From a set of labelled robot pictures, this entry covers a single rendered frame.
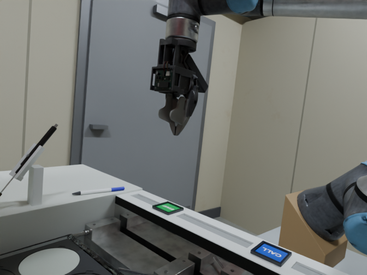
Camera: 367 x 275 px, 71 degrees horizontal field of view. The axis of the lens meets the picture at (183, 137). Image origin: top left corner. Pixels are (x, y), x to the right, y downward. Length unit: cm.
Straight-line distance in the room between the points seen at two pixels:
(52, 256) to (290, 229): 60
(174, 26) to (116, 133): 161
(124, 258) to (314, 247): 49
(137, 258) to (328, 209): 50
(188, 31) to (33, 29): 153
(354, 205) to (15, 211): 69
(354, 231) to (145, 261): 43
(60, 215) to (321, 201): 66
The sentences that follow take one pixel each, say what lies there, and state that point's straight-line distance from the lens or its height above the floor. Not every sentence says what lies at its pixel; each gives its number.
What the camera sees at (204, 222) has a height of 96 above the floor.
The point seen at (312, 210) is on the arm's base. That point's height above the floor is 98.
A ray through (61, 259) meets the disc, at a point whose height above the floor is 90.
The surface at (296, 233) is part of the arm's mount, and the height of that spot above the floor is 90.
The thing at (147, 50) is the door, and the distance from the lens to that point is 228.
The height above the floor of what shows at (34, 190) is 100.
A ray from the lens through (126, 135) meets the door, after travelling 217.
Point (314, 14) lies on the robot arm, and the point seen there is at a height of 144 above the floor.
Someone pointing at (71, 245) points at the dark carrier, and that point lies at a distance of 63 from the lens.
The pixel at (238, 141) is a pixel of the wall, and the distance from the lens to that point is 302.
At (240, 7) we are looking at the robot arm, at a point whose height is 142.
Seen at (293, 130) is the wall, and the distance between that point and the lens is 269.
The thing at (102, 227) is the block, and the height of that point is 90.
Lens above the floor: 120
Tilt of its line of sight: 5 degrees down
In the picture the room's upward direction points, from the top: 6 degrees clockwise
